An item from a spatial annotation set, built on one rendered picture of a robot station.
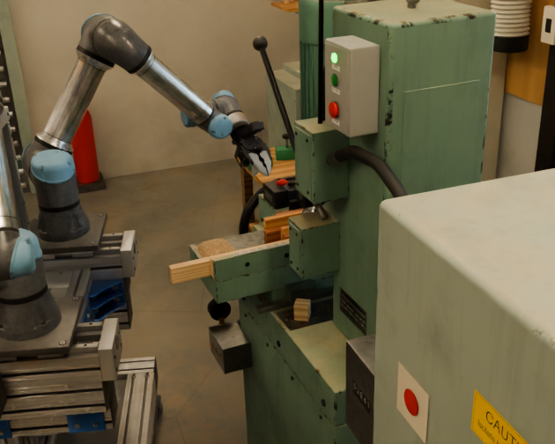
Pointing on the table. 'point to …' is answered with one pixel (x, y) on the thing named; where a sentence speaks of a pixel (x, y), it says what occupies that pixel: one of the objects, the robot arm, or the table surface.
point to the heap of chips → (214, 247)
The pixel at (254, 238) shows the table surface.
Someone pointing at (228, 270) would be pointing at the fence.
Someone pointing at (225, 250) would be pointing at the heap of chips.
